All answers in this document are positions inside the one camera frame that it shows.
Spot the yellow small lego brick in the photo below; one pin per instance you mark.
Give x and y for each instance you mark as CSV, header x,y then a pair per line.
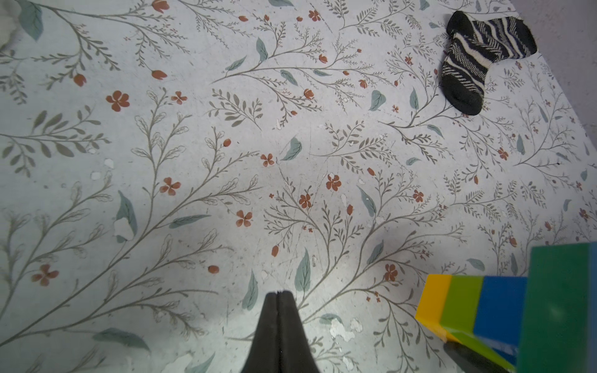
x,y
431,305

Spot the black grey striped sock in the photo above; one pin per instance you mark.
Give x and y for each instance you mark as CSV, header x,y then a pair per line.
x,y
474,47

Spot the white plush teddy bear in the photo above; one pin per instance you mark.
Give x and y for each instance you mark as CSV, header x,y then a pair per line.
x,y
9,21

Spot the lime green small lego brick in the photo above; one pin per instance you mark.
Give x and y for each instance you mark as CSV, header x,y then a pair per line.
x,y
459,316

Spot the light blue long lego brick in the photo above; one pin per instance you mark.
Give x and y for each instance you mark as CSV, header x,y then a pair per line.
x,y
592,310

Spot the dark blue small lego brick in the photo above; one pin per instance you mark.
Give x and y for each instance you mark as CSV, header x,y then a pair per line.
x,y
498,321

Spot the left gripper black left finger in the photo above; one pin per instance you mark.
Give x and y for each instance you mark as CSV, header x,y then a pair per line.
x,y
264,352

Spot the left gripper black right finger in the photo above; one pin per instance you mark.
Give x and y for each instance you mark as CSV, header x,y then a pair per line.
x,y
295,353

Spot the green long lego brick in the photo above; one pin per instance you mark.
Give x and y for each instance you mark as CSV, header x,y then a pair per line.
x,y
555,316

